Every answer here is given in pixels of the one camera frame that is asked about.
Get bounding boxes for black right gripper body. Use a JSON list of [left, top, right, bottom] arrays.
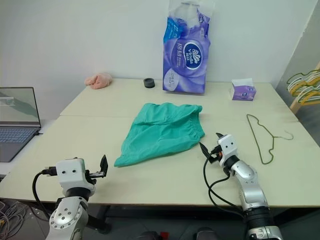
[[208, 145, 223, 164]]

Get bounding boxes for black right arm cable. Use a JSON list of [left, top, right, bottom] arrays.
[[203, 149, 248, 221]]

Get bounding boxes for black table frame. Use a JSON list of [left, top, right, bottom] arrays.
[[85, 203, 113, 234]]

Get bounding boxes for green shorts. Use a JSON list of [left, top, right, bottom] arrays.
[[113, 101, 207, 169]]

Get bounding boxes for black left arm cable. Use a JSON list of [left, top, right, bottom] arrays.
[[31, 165, 57, 221]]

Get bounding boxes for wooden clothes rack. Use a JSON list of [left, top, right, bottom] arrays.
[[289, 61, 320, 116]]

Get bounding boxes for large dark rounded shape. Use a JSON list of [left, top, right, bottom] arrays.
[[195, 226, 219, 240]]

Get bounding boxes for purple tissue roll pack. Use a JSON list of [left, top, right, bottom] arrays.
[[161, 0, 212, 96]]

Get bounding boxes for grey floor cables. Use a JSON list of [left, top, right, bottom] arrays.
[[0, 198, 34, 231]]

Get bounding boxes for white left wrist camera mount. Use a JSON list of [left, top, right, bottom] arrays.
[[55, 157, 98, 194]]

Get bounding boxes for black round cap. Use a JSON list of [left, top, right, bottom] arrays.
[[143, 77, 157, 89]]

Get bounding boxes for pink cloth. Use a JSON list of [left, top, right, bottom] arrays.
[[84, 72, 114, 90]]

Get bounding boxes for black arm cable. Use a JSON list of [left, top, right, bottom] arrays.
[[203, 149, 248, 221], [31, 165, 57, 221]]

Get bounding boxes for bunch of coloured hangers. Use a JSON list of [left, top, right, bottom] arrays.
[[291, 84, 320, 106]]

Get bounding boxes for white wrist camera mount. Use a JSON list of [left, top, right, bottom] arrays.
[[217, 134, 239, 166], [55, 157, 98, 194]]

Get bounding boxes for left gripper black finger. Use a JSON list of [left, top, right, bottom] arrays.
[[99, 154, 110, 179]]

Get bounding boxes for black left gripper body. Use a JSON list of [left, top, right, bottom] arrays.
[[83, 169, 105, 187]]

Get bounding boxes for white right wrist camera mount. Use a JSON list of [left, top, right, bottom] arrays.
[[217, 134, 239, 166]]

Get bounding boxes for small purple tissue box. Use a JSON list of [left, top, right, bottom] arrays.
[[228, 78, 257, 102]]

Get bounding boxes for dark green wire hanger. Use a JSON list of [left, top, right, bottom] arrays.
[[245, 113, 294, 165]]

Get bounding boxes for grey laptop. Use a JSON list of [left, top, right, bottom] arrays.
[[0, 86, 42, 164]]

